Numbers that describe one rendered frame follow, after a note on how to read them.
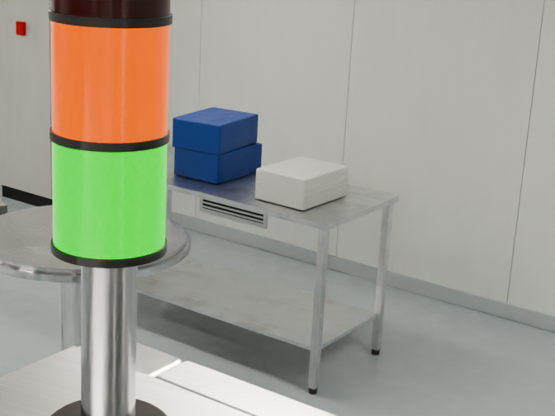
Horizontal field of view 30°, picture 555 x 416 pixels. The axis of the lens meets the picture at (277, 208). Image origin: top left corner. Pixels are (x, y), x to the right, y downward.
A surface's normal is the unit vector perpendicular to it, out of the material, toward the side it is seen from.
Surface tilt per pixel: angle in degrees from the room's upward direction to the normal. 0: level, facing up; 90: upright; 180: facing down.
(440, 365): 0
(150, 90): 90
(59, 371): 0
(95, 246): 90
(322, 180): 90
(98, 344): 90
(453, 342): 0
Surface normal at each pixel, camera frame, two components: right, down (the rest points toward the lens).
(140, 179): 0.66, 0.25
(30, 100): -0.58, 0.20
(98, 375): -0.22, 0.26
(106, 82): 0.09, 0.29
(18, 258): 0.05, -0.96
